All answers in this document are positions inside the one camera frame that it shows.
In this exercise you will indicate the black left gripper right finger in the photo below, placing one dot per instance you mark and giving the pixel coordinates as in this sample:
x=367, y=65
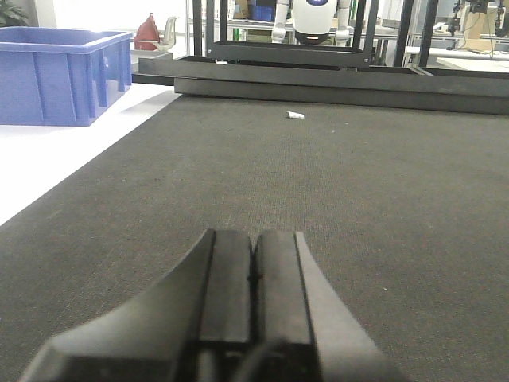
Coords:
x=304, y=331

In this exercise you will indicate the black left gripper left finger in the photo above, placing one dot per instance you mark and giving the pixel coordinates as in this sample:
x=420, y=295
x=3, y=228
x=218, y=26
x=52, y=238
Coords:
x=156, y=335

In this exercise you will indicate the dark grey table mat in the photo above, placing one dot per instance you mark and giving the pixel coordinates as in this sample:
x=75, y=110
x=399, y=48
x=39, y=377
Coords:
x=406, y=213

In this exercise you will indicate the white paper scrap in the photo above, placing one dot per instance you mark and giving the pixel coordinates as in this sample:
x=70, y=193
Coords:
x=295, y=115

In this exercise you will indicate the white plastic chair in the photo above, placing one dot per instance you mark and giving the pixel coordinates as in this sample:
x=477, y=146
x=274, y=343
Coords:
x=169, y=36

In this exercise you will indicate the blue plastic crate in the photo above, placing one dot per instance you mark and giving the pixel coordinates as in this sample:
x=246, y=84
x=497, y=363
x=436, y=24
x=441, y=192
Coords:
x=61, y=77

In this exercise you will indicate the red bag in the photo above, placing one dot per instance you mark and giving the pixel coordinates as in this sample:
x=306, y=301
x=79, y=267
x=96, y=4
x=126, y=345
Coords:
x=146, y=35

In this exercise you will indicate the white humanoid robot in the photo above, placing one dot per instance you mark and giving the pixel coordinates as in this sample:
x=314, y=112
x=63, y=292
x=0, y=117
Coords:
x=312, y=21

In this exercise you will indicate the black metal frame rack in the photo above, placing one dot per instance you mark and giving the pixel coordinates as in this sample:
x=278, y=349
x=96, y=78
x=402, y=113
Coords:
x=323, y=73

